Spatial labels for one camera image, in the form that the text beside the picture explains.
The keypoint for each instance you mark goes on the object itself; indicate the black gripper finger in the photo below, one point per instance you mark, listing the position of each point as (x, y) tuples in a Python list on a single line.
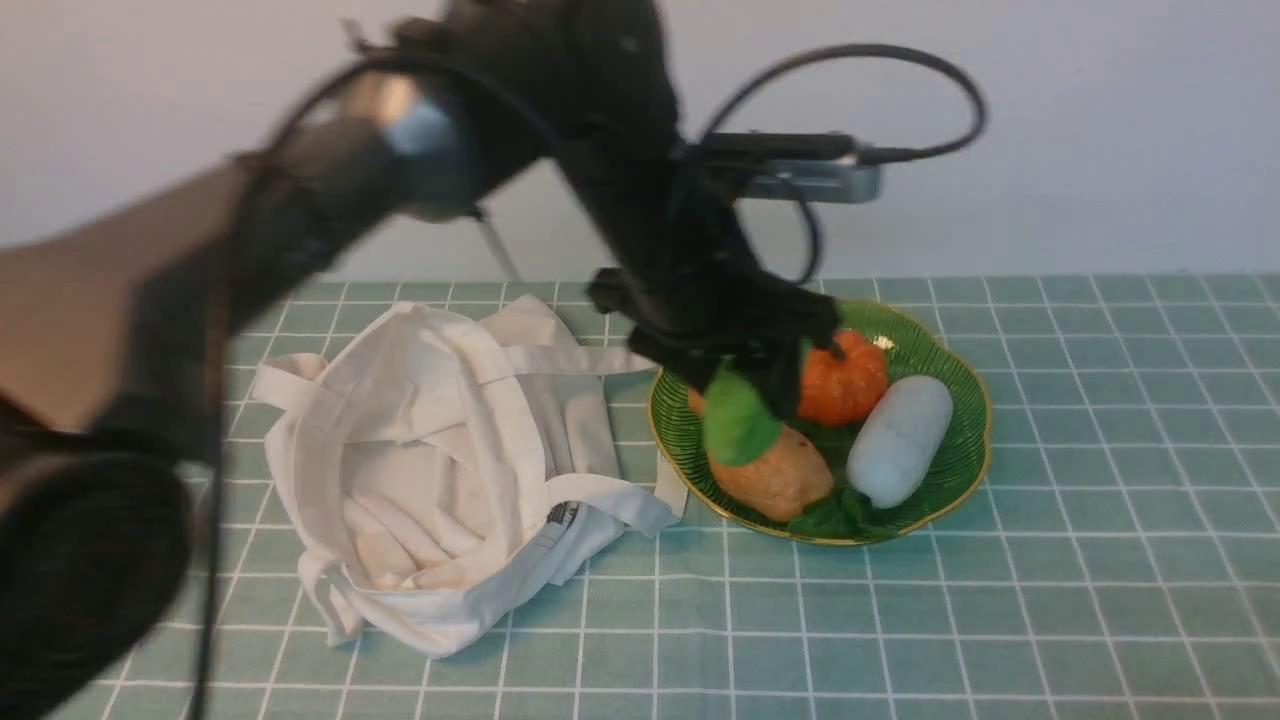
[(776, 374)]

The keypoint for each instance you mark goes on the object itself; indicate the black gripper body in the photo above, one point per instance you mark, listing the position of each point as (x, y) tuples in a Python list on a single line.
[(754, 307)]

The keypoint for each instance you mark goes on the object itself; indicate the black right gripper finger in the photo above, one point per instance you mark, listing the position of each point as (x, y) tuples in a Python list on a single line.
[(700, 364)]

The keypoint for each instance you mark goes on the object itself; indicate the green chayote vegetable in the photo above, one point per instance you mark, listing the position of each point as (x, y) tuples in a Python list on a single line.
[(737, 426)]

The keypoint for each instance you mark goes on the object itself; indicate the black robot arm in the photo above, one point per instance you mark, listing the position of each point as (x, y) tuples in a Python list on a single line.
[(115, 335)]

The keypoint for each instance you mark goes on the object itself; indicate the white cloth tote bag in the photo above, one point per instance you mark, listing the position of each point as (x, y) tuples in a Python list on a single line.
[(441, 470)]

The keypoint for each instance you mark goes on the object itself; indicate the orange pumpkin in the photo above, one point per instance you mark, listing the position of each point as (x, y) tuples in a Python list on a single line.
[(843, 389)]

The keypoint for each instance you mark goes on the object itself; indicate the brown potato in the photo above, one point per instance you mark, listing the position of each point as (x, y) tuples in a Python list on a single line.
[(767, 495)]

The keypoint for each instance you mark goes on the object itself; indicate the white winter melon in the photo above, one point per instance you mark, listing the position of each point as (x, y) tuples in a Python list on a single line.
[(896, 445)]

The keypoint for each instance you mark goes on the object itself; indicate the green gold-rimmed plate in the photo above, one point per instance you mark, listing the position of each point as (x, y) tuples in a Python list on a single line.
[(956, 471)]

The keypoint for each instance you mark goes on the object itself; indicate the green checkered tablecloth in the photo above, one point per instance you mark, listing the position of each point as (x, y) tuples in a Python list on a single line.
[(1119, 562)]

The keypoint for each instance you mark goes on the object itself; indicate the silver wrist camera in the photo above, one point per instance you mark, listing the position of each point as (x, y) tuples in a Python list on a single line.
[(814, 167)]

